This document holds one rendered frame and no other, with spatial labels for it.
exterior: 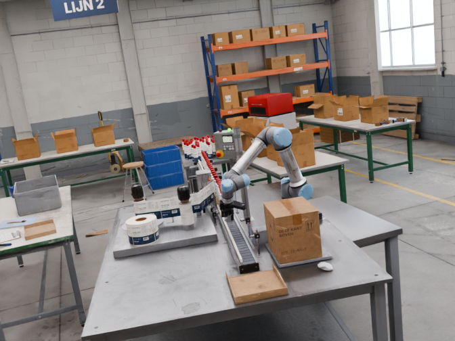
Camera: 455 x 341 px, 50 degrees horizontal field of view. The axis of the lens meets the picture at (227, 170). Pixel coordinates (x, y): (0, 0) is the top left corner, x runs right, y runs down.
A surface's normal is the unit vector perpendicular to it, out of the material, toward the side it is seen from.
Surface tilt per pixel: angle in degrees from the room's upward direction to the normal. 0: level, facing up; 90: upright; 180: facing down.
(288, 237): 90
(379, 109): 87
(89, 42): 90
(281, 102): 90
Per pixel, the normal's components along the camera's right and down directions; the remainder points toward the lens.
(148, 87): 0.32, 0.18
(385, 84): -0.94, 0.19
